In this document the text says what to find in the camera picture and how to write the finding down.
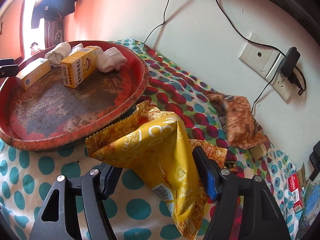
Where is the black thin wall cable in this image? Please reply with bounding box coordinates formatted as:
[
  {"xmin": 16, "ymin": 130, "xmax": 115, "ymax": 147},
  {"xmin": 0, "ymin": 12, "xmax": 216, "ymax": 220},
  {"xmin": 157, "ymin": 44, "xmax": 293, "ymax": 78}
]
[{"xmin": 143, "ymin": 0, "xmax": 190, "ymax": 45}]

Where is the round red tray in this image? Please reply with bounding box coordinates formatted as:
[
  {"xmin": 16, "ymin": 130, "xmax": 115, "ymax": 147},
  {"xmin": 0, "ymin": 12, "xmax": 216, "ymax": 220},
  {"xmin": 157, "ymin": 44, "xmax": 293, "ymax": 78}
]
[{"xmin": 1, "ymin": 45, "xmax": 149, "ymax": 151}]

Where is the red cigarette box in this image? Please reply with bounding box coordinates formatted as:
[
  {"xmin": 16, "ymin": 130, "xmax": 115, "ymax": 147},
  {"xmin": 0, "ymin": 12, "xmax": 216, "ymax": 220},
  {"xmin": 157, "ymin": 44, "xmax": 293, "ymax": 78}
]
[{"xmin": 288, "ymin": 173, "xmax": 304, "ymax": 213}]

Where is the small maroon white box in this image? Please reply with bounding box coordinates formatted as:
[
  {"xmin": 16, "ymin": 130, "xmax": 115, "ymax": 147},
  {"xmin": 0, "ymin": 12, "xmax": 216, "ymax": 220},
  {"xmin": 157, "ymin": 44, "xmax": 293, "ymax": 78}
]
[{"xmin": 249, "ymin": 141, "xmax": 271, "ymax": 160}]

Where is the white wall socket plate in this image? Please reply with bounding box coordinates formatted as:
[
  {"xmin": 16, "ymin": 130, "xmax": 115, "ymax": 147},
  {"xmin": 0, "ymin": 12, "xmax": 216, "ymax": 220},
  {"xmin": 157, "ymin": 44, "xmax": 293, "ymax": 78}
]
[{"xmin": 239, "ymin": 42, "xmax": 295, "ymax": 101}]

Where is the brown snack bag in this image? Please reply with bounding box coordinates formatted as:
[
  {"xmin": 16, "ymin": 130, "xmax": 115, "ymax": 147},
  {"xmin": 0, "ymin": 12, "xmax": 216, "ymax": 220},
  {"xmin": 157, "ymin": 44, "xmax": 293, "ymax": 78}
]
[{"xmin": 204, "ymin": 90, "xmax": 271, "ymax": 150}]

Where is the black angled plug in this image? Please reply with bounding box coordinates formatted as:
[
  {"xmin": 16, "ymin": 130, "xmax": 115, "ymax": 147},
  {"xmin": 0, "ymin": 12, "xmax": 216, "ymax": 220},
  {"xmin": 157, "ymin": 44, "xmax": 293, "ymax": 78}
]
[{"xmin": 287, "ymin": 72, "xmax": 306, "ymax": 96}]

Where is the black power adapter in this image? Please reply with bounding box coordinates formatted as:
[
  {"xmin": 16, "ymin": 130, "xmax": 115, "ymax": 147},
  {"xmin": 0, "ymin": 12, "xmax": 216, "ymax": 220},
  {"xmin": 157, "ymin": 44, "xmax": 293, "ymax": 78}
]
[{"xmin": 279, "ymin": 47, "xmax": 300, "ymax": 77}]

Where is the yellow snack bag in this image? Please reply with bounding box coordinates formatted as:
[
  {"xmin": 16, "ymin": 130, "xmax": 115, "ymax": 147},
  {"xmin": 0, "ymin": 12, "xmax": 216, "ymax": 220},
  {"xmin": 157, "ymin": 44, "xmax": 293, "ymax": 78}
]
[{"xmin": 85, "ymin": 101, "xmax": 227, "ymax": 239}]

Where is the yellow medicine box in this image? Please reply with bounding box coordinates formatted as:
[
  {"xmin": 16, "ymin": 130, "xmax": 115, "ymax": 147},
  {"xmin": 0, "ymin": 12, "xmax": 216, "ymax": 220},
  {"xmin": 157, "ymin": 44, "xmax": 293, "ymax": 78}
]
[
  {"xmin": 16, "ymin": 57, "xmax": 51, "ymax": 90},
  {"xmin": 60, "ymin": 46, "xmax": 98, "ymax": 88}
]

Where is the black clamp mount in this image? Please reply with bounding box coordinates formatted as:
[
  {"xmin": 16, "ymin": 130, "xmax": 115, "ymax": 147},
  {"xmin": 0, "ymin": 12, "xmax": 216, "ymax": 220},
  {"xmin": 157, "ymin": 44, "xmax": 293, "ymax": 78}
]
[{"xmin": 309, "ymin": 141, "xmax": 320, "ymax": 181}]

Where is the white sock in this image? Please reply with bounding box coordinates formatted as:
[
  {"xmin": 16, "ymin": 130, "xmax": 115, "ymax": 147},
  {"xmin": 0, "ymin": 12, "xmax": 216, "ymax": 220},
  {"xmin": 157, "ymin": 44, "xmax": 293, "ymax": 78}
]
[
  {"xmin": 44, "ymin": 42, "xmax": 72, "ymax": 67},
  {"xmin": 96, "ymin": 47, "xmax": 127, "ymax": 73},
  {"xmin": 69, "ymin": 43, "xmax": 104, "ymax": 55}
]

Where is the black adapter cable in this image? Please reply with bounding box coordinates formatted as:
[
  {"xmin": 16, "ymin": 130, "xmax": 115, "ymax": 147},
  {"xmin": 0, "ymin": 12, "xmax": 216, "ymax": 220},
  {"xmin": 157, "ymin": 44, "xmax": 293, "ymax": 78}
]
[{"xmin": 250, "ymin": 64, "xmax": 283, "ymax": 116}]

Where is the clear bag with green items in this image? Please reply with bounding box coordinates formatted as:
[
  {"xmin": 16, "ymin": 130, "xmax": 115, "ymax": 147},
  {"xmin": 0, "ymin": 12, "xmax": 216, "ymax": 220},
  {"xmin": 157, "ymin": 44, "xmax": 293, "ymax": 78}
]
[{"xmin": 294, "ymin": 162, "xmax": 320, "ymax": 240}]

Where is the polka dot bed sheet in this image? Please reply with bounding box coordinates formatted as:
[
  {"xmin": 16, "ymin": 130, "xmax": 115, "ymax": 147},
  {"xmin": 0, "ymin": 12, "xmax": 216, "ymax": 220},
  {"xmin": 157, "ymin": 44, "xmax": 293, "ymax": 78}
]
[{"xmin": 1, "ymin": 39, "xmax": 299, "ymax": 239}]

